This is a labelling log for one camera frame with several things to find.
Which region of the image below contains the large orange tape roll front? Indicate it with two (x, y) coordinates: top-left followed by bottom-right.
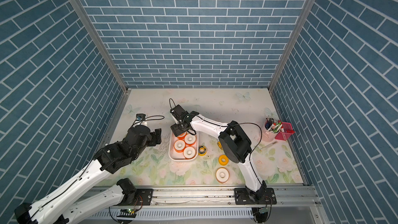
(216, 168), (230, 184)

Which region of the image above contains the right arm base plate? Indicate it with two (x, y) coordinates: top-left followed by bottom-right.
(234, 188), (277, 205)

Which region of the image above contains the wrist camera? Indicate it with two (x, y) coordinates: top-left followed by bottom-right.
(170, 108), (181, 124)
(134, 114), (147, 126)

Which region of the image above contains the magenta plastic basket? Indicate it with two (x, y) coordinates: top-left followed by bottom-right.
(275, 122), (295, 141)

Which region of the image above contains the large orange white tape roll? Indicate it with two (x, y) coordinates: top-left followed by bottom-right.
(174, 140), (186, 152)

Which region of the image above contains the white storage box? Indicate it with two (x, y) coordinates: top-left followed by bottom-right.
(169, 132), (199, 162)

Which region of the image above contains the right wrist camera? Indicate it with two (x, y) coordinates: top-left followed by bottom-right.
(170, 108), (181, 124)

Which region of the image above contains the yellow tape roll small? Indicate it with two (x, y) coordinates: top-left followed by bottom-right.
(183, 146), (197, 160)

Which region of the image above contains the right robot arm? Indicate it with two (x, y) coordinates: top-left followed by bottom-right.
(170, 105), (267, 204)

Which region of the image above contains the pink pen cup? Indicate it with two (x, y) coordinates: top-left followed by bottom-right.
(262, 117), (282, 142)

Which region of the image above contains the yellow orange tape roll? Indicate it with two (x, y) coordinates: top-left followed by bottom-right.
(218, 155), (229, 166)

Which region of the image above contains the yellow black tape roll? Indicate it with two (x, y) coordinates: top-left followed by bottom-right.
(198, 145), (207, 156)

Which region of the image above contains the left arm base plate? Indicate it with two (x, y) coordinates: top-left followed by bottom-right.
(116, 188), (154, 207)

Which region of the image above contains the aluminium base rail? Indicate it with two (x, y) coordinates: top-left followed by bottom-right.
(97, 185), (322, 212)

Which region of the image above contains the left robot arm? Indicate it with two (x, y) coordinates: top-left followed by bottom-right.
(15, 125), (162, 224)

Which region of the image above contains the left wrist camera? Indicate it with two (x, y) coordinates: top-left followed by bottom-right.
(134, 114), (147, 126)

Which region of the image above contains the green circuit board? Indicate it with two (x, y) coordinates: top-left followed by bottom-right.
(117, 208), (137, 219)

